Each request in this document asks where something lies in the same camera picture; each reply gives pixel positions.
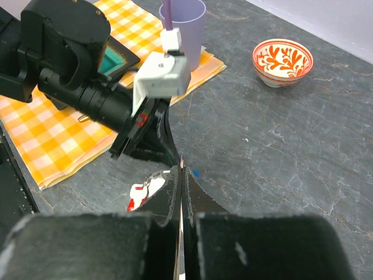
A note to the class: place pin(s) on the orange checkered cloth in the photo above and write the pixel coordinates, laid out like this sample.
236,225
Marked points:
53,144

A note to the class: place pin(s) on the metal chain keyring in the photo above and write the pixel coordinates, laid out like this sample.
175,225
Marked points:
182,162

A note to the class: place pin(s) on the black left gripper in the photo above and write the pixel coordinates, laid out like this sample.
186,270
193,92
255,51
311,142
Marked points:
147,136

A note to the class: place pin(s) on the black handled knife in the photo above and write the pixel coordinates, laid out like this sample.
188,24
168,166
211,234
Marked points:
82,118

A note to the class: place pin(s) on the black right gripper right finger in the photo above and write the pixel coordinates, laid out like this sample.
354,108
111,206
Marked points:
222,245

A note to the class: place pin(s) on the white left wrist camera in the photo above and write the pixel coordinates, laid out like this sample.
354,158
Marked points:
163,74

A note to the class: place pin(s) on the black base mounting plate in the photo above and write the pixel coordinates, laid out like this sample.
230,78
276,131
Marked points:
16,198

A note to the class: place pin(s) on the blue tagged silver key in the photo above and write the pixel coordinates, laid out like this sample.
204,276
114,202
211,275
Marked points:
195,173

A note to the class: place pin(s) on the lilac plastic cup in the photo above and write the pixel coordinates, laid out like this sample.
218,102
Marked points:
189,17

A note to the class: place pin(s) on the red patterned ceramic bowl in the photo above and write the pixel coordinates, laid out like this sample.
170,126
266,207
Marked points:
281,62

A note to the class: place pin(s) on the black teal square plate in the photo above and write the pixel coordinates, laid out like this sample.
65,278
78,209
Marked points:
117,59

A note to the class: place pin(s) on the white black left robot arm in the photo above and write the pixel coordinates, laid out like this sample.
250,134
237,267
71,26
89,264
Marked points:
58,47

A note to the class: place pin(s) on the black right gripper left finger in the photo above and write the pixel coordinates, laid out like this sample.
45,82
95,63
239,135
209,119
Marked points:
143,244

